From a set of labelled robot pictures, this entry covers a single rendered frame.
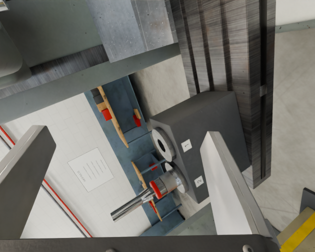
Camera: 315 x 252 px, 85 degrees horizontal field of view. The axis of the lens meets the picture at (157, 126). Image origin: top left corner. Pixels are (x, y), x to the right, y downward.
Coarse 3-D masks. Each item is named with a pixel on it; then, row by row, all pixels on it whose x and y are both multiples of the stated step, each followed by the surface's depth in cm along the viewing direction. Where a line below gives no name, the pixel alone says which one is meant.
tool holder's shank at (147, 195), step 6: (144, 192) 41; (150, 192) 42; (132, 198) 41; (138, 198) 41; (144, 198) 41; (150, 198) 41; (126, 204) 40; (132, 204) 40; (138, 204) 41; (114, 210) 40; (120, 210) 39; (126, 210) 40; (132, 210) 41; (114, 216) 39; (120, 216) 39
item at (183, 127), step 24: (192, 96) 49; (216, 96) 41; (168, 120) 37; (192, 120) 37; (216, 120) 39; (240, 120) 43; (168, 144) 37; (192, 144) 38; (240, 144) 44; (168, 168) 46; (192, 168) 39; (240, 168) 46; (192, 192) 41
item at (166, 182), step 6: (162, 174) 44; (168, 174) 43; (174, 174) 43; (156, 180) 42; (162, 180) 42; (168, 180) 42; (174, 180) 42; (162, 186) 41; (168, 186) 42; (174, 186) 43; (162, 192) 41; (168, 192) 43
